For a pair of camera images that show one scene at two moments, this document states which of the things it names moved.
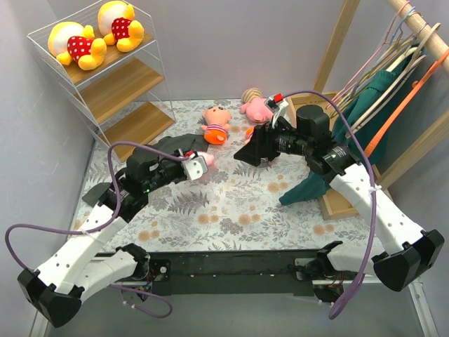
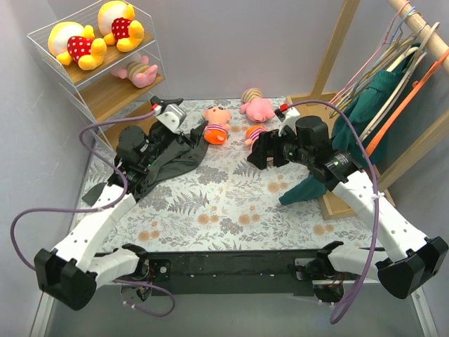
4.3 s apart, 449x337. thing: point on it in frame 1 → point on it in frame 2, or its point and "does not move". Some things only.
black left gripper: [179, 169] → [183, 137]
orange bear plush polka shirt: [71, 42] does not move
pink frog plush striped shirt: [210, 161] → [136, 67]
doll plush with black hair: [248, 134] does not move
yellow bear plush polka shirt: [116, 24] does not move
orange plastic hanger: [417, 85] does not move
